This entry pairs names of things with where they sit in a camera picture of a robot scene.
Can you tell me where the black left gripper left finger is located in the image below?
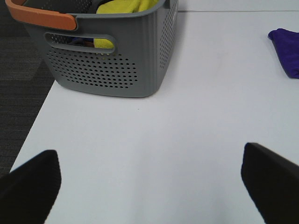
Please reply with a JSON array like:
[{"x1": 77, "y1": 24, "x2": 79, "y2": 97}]
[{"x1": 0, "y1": 150, "x2": 62, "y2": 224}]

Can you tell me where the yellow-green towel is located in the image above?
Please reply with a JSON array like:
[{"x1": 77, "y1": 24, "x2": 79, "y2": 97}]
[{"x1": 93, "y1": 0, "x2": 161, "y2": 50}]

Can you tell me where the grey perforated plastic basket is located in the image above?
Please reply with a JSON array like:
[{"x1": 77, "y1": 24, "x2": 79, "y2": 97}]
[{"x1": 23, "y1": 0, "x2": 178, "y2": 98}]

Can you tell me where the purple towel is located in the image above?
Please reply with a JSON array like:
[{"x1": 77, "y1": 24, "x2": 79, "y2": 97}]
[{"x1": 268, "y1": 28, "x2": 299, "y2": 79}]

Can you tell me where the dark blue cloth in basket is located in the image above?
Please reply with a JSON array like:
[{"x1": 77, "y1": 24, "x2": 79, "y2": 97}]
[{"x1": 68, "y1": 37, "x2": 94, "y2": 48}]

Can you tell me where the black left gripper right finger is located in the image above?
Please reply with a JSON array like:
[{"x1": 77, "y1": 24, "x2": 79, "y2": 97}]
[{"x1": 241, "y1": 142, "x2": 299, "y2": 224}]

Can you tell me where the orange basket handle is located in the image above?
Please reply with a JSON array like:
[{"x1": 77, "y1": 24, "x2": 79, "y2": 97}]
[{"x1": 5, "y1": 0, "x2": 77, "y2": 31}]

